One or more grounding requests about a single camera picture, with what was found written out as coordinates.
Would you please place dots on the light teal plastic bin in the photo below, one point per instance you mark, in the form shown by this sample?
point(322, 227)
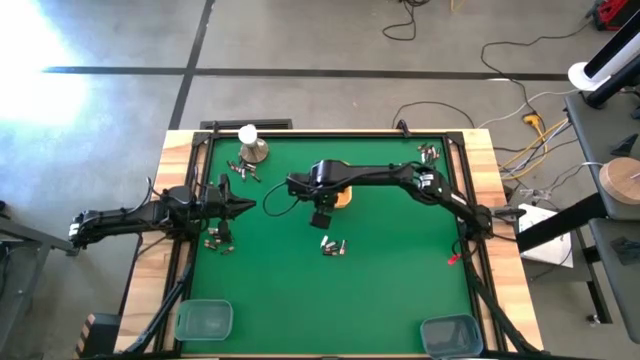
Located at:
point(202, 320)

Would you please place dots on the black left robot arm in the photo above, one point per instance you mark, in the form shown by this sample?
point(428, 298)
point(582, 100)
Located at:
point(125, 220)

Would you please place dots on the grey side table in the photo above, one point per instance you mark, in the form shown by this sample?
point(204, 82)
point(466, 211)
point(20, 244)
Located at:
point(620, 290)
point(590, 130)

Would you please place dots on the black flat object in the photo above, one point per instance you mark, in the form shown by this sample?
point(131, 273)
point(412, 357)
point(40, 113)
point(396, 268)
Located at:
point(627, 250)

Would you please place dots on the blue-grey plastic bin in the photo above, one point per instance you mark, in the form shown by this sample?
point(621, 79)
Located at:
point(450, 337)

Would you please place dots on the green table mat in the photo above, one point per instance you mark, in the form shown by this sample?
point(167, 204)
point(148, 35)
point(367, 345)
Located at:
point(300, 300)

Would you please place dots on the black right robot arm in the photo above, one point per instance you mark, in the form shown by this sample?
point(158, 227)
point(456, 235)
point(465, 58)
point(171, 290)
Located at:
point(450, 197)

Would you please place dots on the black aluminium table frame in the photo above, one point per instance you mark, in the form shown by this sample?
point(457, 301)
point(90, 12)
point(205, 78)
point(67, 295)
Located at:
point(350, 134)

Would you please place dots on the red clip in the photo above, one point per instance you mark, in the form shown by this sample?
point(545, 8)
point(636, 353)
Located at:
point(454, 259)

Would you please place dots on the black box with striped edge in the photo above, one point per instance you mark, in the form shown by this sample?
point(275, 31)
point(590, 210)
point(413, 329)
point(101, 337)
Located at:
point(102, 335)

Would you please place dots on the white tower fan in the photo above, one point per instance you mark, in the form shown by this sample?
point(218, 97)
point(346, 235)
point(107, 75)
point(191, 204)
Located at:
point(582, 75)

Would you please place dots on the round wooden disc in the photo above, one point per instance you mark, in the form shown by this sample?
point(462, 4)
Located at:
point(620, 180)

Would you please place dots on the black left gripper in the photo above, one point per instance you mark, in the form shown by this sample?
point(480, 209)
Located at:
point(212, 205)

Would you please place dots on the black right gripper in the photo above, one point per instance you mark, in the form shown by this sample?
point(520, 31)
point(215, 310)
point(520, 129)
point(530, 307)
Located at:
point(322, 180)

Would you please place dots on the black support bar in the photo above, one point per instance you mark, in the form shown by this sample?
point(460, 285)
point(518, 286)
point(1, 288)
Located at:
point(560, 225)

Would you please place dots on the grey metal stand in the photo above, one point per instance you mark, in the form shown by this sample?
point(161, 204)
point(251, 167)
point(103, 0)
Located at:
point(30, 239)

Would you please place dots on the white box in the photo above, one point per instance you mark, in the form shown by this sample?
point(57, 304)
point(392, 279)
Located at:
point(550, 245)

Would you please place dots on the black floor vent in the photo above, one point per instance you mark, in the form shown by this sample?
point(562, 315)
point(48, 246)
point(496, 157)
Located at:
point(270, 123)

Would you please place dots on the yellow plastic bin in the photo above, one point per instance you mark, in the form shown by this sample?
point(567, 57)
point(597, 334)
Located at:
point(346, 199)

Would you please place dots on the black triangular object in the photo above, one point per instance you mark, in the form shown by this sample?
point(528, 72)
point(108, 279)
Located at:
point(625, 147)

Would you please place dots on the black cylindrical pole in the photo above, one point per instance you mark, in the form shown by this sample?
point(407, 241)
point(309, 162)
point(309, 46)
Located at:
point(610, 85)

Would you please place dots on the red toolbox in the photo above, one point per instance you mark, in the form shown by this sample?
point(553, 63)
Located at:
point(615, 12)

